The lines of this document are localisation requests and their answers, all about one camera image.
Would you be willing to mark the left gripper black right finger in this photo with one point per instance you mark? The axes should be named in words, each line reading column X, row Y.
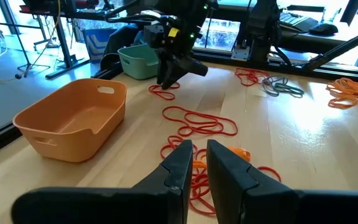
column 259, row 202

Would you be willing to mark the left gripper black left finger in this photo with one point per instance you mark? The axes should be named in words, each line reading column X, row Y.
column 120, row 205

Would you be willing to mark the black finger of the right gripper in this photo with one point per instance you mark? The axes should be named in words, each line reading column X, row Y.
column 182, row 67
column 162, row 67

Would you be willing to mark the mixed colour rubber band pile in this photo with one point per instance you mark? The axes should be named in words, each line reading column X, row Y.
column 199, row 183

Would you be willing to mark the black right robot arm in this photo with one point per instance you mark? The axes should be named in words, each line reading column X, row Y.
column 263, row 25

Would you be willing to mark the grey rubber bands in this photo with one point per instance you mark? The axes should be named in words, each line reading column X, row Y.
column 275, row 90

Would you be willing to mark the mint green plastic basket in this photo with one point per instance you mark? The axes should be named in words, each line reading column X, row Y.
column 138, row 67

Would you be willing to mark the black chair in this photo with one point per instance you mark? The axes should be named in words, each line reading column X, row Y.
column 120, row 37

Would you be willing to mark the blue storage bin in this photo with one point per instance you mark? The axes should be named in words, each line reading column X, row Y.
column 98, row 43

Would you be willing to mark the black workbench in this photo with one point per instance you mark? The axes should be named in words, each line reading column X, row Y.
column 64, row 46

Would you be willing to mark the orange plastic basket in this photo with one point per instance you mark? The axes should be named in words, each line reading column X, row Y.
column 42, row 133

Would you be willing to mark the black desk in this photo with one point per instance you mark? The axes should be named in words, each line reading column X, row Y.
column 297, row 39

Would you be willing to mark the black computer mouse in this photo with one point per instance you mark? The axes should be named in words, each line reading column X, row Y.
column 323, row 29

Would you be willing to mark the orange and red band pile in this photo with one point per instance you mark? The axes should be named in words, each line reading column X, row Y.
column 346, row 90

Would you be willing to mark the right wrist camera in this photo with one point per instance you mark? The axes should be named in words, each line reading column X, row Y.
column 154, row 35

